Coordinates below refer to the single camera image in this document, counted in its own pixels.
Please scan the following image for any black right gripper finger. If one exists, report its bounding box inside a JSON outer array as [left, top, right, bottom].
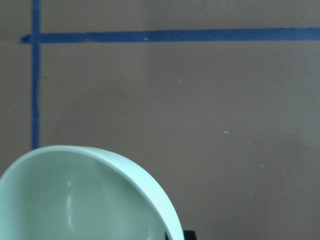
[[184, 230, 197, 240]]

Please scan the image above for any mint green bowl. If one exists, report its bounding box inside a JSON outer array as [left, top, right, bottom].
[[0, 145, 184, 240]]

